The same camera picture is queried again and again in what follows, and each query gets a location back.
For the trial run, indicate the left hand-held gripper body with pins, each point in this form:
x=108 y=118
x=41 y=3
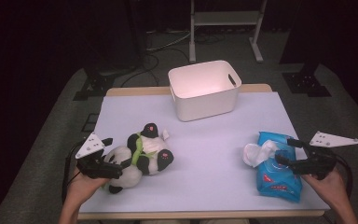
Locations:
x=99 y=169

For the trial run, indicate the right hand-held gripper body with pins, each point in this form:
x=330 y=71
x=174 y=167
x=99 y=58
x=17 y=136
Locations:
x=320 y=165

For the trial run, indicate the blue wet wipes pack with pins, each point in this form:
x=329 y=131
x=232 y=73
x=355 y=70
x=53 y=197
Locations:
x=276 y=183

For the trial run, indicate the white wet wipe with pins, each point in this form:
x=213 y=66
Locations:
x=254 y=154

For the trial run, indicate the panda plush toy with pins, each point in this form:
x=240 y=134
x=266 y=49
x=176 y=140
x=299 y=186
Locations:
x=155 y=146

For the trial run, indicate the person's left hand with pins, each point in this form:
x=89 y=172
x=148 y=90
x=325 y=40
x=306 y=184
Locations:
x=80 y=185

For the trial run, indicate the person's right hand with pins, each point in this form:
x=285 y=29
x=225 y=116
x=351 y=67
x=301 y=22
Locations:
x=332 y=186

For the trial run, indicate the black stand base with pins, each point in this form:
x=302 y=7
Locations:
x=94 y=85
x=306 y=84

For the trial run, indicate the wooden table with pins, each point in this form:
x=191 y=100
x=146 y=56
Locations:
x=136 y=90

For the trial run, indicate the pale table mat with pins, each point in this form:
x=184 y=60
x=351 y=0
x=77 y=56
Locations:
x=205 y=183

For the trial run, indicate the white plastic basket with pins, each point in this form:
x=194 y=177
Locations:
x=199 y=84

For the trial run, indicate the white metal stand frame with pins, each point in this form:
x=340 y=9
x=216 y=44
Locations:
x=223 y=18

